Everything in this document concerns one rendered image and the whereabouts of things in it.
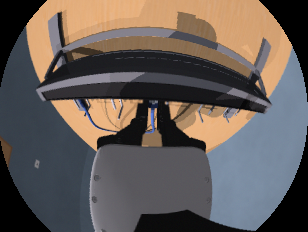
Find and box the blue patch cord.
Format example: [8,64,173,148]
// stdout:
[80,101,155,133]

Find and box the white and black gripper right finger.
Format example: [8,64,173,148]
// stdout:
[157,101,206,153]

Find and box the small grey cable plug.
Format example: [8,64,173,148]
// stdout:
[148,100,158,109]

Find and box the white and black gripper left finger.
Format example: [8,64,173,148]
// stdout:
[97,100,149,151]

